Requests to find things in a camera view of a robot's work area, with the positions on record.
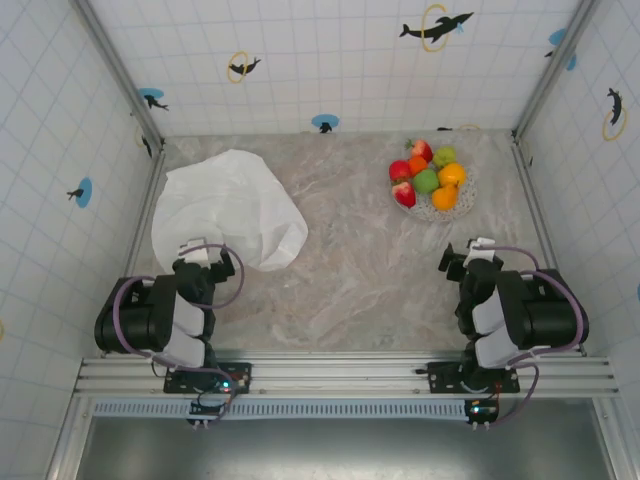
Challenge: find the white plastic bag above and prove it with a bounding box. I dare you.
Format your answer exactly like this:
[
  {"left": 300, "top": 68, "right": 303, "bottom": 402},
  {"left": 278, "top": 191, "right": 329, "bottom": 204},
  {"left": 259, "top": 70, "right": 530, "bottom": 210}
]
[{"left": 151, "top": 148, "right": 309, "bottom": 273}]

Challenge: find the orange fruit with stem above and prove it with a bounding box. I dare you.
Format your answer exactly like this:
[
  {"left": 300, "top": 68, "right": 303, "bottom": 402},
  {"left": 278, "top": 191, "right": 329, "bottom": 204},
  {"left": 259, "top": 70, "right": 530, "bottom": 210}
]
[{"left": 431, "top": 183, "right": 460, "bottom": 212}]

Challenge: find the dark red strawberry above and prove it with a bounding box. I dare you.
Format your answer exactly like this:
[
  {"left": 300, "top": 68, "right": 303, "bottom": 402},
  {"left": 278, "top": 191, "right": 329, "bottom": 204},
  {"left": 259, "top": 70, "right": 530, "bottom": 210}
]
[{"left": 391, "top": 180, "right": 418, "bottom": 209}]

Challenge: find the green apple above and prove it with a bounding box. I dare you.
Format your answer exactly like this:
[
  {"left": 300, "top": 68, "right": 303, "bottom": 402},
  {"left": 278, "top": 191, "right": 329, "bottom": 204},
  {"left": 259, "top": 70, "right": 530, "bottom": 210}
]
[{"left": 412, "top": 168, "right": 440, "bottom": 195}]

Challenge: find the large round orange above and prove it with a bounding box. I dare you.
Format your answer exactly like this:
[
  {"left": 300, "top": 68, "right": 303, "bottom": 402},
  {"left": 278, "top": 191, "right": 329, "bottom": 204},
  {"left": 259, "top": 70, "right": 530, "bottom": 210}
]
[{"left": 437, "top": 162, "right": 467, "bottom": 187}]

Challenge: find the yellow-green pear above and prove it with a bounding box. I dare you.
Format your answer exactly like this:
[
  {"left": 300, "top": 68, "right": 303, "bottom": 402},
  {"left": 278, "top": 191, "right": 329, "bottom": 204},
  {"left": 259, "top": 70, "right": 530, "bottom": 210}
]
[{"left": 432, "top": 145, "right": 459, "bottom": 169}]

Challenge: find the speckled white plate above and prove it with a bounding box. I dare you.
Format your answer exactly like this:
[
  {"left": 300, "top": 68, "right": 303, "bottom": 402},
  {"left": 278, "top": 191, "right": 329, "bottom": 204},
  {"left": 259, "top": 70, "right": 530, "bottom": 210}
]
[{"left": 390, "top": 164, "right": 479, "bottom": 223}]

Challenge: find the left controller circuit board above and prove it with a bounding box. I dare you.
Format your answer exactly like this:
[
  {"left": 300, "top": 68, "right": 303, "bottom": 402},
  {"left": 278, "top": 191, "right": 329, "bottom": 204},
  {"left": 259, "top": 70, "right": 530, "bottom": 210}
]
[{"left": 187, "top": 382, "right": 237, "bottom": 426}]

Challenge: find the controller circuit board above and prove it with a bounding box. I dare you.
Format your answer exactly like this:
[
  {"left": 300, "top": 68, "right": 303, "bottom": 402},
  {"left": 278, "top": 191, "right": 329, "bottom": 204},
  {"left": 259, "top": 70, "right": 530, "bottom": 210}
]
[
  {"left": 464, "top": 397, "right": 500, "bottom": 426},
  {"left": 187, "top": 382, "right": 237, "bottom": 426}
]

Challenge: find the right controller circuit board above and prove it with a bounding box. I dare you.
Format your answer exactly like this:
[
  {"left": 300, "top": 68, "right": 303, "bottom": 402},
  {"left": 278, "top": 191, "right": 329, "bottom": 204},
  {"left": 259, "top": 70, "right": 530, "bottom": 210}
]
[{"left": 464, "top": 397, "right": 500, "bottom": 426}]

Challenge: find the blue oval fish sticker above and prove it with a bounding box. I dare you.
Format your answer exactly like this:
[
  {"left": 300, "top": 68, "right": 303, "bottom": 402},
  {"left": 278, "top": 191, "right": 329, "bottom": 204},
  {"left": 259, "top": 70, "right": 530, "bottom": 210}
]
[{"left": 66, "top": 177, "right": 94, "bottom": 209}]

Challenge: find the shark blue circle sticker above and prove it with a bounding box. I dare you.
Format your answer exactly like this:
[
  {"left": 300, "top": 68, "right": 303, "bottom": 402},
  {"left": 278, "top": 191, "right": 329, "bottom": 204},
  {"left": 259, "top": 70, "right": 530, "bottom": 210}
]
[{"left": 138, "top": 87, "right": 170, "bottom": 112}]

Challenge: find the grey metal panel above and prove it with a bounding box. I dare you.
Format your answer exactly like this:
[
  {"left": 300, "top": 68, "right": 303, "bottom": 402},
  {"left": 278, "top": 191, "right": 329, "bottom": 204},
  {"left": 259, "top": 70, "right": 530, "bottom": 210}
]
[{"left": 79, "top": 417, "right": 614, "bottom": 480}]

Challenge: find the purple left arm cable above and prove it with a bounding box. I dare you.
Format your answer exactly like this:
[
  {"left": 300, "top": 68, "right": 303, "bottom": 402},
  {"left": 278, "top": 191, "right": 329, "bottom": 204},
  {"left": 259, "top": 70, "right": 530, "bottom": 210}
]
[{"left": 110, "top": 243, "right": 246, "bottom": 426}]

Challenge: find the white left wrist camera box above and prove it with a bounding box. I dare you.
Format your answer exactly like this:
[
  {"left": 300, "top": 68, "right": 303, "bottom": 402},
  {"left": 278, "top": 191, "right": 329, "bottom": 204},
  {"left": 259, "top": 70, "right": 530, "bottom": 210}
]
[{"left": 178, "top": 239, "right": 214, "bottom": 266}]

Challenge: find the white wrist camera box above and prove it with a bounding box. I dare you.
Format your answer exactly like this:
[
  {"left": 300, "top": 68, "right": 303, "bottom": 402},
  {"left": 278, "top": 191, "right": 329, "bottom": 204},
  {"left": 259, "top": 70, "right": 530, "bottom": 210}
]
[
  {"left": 178, "top": 239, "right": 214, "bottom": 266},
  {"left": 467, "top": 238, "right": 504, "bottom": 262}
]

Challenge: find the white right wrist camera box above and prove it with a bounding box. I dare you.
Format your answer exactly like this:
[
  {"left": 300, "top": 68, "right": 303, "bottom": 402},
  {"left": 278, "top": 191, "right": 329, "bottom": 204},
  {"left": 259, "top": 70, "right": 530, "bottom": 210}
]
[{"left": 467, "top": 238, "right": 504, "bottom": 262}]

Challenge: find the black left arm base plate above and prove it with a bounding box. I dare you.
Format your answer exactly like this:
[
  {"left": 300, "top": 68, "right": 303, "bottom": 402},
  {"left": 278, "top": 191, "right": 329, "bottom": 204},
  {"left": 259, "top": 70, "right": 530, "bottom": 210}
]
[{"left": 163, "top": 362, "right": 253, "bottom": 395}]

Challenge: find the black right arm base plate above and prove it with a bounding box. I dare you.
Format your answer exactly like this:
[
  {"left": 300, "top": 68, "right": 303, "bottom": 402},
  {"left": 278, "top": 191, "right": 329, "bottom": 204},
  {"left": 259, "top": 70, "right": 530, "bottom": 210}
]
[{"left": 427, "top": 360, "right": 520, "bottom": 395}]

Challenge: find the aluminium mounting rail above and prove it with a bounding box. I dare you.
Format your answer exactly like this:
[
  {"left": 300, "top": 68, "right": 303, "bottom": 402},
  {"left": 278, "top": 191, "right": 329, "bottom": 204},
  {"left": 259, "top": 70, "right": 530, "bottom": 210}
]
[{"left": 73, "top": 349, "right": 620, "bottom": 400}]

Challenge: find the white slotted cable duct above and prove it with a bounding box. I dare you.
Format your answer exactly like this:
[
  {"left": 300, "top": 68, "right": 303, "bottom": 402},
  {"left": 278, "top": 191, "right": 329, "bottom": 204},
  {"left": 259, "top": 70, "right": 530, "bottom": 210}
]
[{"left": 92, "top": 398, "right": 474, "bottom": 420}]

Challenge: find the seal yellow ring sticker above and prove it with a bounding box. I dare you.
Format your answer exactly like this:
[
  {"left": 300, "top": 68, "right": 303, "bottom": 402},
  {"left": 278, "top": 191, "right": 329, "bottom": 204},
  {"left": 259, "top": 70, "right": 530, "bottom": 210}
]
[{"left": 227, "top": 50, "right": 262, "bottom": 84}]

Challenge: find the upright dolphin ring sticker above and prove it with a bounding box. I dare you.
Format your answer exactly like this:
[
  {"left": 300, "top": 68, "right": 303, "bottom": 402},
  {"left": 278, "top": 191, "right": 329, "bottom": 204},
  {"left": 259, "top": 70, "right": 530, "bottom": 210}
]
[{"left": 602, "top": 87, "right": 629, "bottom": 142}]

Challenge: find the aluminium left corner post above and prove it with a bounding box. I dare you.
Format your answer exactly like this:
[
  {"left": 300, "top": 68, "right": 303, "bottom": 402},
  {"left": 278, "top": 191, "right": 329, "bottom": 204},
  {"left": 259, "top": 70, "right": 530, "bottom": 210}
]
[{"left": 69, "top": 0, "right": 166, "bottom": 151}]

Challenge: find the aluminium corner post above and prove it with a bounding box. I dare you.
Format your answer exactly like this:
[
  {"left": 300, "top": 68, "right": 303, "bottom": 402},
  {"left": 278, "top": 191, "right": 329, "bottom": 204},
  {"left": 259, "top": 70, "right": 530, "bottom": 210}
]
[
  {"left": 513, "top": 0, "right": 601, "bottom": 139},
  {"left": 69, "top": 0, "right": 166, "bottom": 151}
]

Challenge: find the aluminium right corner post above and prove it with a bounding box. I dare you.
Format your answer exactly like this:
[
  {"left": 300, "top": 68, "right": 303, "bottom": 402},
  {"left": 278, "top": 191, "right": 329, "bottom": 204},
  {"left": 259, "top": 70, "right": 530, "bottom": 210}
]
[{"left": 513, "top": 0, "right": 601, "bottom": 139}]

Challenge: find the large dolphin ring sticker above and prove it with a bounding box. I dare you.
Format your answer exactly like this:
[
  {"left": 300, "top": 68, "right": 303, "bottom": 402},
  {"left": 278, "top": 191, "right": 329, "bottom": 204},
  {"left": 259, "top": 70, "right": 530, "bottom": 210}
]
[{"left": 398, "top": 3, "right": 475, "bottom": 54}]

